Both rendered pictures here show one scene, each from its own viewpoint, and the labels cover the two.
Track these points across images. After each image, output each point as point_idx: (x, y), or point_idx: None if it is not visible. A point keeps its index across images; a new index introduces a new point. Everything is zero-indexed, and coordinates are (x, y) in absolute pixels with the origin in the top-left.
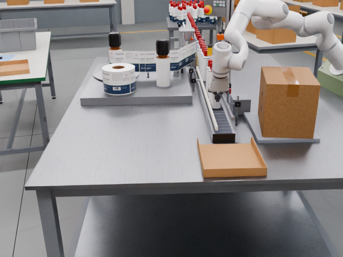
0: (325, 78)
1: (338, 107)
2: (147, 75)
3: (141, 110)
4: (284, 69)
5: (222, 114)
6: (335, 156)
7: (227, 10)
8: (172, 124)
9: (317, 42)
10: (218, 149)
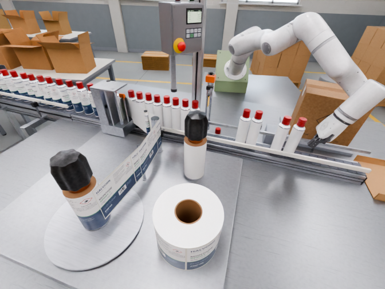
0: (226, 85)
1: (266, 100)
2: (143, 177)
3: (260, 226)
4: (315, 87)
5: (309, 155)
6: (361, 131)
7: (202, 42)
8: (311, 203)
9: (240, 57)
10: (378, 185)
